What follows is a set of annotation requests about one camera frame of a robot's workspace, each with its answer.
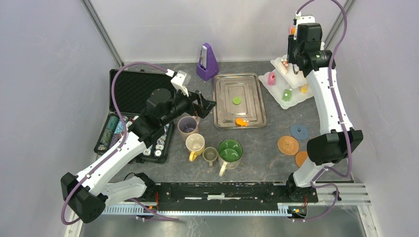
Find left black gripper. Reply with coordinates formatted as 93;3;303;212
161;85;216;126

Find layered strawberry cake slice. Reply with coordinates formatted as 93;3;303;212
281;58;289;71

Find pink steel tongs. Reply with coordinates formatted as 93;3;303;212
289;24;295;35

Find green macaron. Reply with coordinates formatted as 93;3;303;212
232;96;242;105

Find pink cake piece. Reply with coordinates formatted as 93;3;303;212
267;72;276;86

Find green swirl roll cake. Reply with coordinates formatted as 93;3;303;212
282;89;292;102

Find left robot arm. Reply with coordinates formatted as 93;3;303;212
60;89;216;225

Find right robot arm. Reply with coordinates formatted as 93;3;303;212
285;23;364;201

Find pink mug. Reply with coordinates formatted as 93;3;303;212
177;116;200;141

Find steel serving tray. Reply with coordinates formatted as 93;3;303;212
213;73;267;129

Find purple metronome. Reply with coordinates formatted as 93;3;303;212
196;43;219;81

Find white three-tier cake stand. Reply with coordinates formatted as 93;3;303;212
258;54;314;110

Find small grey-green mug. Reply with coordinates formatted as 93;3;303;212
202;147;218;167

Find green interior mushroom mug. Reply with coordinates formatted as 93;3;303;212
218;139;243;177

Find black poker chip case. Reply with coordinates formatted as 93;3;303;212
93;70;174;163

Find blue smiley coaster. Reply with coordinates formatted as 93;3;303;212
290;124;309;140

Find woven brown coaster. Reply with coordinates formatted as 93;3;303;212
277;136;299;156

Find orange round coaster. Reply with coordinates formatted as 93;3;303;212
295;151;308;167

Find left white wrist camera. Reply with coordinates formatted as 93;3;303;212
166;69;191;97

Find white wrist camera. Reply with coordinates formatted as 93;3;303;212
166;69;191;97
294;12;316;28

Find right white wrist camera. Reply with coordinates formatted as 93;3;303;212
294;12;316;28

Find cream yellow-handled mug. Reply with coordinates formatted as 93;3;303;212
185;133;205;162

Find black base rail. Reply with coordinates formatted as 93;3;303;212
126;173;319;212

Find white cable duct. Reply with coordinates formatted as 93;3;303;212
102;182;372;217

